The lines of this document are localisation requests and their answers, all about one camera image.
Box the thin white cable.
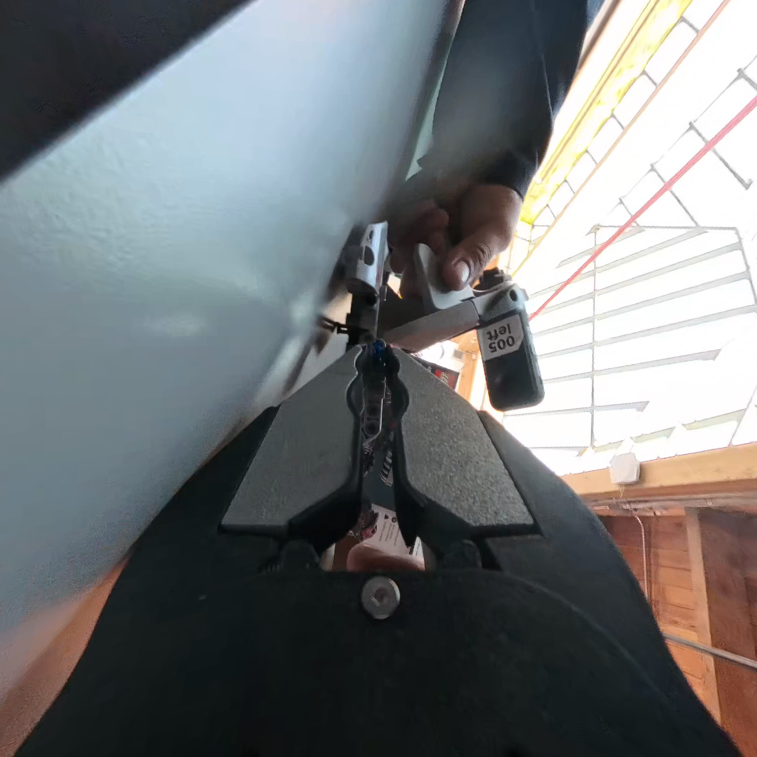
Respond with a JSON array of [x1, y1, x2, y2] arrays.
[[617, 484, 649, 571]]

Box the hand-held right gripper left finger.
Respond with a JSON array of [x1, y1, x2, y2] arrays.
[[220, 345, 366, 552]]

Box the small white wall box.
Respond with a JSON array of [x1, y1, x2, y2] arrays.
[[608, 452, 643, 486]]

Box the grey black lego model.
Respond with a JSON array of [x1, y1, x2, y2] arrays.
[[321, 221, 398, 468]]

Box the person's left forearm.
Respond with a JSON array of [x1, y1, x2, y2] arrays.
[[407, 0, 593, 203]]

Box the large gridded window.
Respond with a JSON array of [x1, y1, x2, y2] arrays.
[[513, 0, 757, 475]]

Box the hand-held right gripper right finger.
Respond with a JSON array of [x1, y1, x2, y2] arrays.
[[386, 348, 537, 557]]

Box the red cord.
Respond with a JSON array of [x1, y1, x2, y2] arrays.
[[528, 110, 757, 321]]

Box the person's left hand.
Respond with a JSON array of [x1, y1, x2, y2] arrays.
[[389, 182, 525, 292]]

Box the metal rod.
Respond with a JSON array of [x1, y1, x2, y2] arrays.
[[661, 632, 757, 673]]

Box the printed instruction booklet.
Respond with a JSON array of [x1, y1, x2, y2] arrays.
[[354, 503, 428, 572]]

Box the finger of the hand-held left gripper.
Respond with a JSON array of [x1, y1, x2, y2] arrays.
[[377, 298, 481, 352]]

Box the wooden beam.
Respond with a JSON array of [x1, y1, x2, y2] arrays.
[[561, 442, 757, 516]]

